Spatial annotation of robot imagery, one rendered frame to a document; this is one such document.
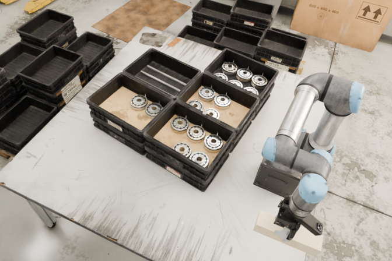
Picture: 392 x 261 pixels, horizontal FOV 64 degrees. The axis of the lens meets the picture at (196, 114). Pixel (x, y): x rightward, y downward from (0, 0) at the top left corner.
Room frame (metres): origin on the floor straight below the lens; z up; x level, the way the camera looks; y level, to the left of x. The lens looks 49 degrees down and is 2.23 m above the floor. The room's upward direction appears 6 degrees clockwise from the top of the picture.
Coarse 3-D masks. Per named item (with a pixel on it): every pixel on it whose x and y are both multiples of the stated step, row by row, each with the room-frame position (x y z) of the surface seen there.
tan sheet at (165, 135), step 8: (168, 128) 1.09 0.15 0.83; (160, 136) 1.03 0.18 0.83; (168, 136) 1.03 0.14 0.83; (176, 136) 1.04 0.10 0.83; (184, 136) 1.04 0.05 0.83; (168, 144) 0.98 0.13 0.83; (192, 144) 0.99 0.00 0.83; (200, 144) 1.00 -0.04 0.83; (192, 152) 0.94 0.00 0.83; (208, 152) 0.95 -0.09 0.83
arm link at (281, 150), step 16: (304, 80) 0.94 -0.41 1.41; (320, 80) 0.93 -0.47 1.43; (304, 96) 0.85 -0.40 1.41; (320, 96) 0.90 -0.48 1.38; (288, 112) 0.78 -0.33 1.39; (304, 112) 0.78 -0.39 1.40; (288, 128) 0.69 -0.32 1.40; (272, 144) 0.62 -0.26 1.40; (288, 144) 0.62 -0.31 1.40; (272, 160) 0.58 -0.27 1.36; (288, 160) 0.57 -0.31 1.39
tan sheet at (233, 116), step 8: (200, 88) 1.44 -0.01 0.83; (192, 96) 1.36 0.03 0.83; (208, 104) 1.30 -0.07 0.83; (232, 104) 1.32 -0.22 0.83; (224, 112) 1.25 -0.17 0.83; (232, 112) 1.26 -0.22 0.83; (240, 112) 1.26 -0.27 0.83; (224, 120) 1.19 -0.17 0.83; (232, 120) 1.20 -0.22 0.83; (240, 120) 1.20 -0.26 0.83
